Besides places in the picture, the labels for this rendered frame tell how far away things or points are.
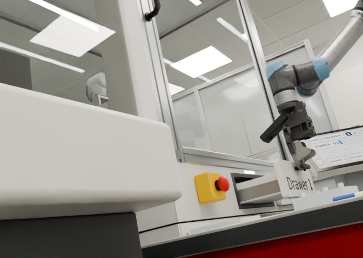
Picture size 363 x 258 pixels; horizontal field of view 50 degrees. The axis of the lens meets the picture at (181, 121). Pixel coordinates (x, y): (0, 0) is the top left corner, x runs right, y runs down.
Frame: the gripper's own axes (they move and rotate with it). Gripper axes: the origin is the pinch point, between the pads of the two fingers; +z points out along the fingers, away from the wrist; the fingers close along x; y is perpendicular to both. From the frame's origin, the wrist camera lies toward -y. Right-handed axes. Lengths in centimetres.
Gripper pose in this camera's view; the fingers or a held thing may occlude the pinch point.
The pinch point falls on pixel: (300, 167)
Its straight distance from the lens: 127.5
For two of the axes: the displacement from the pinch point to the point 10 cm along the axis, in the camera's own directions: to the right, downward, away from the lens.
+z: 2.0, 9.3, -3.0
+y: 8.0, -3.3, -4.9
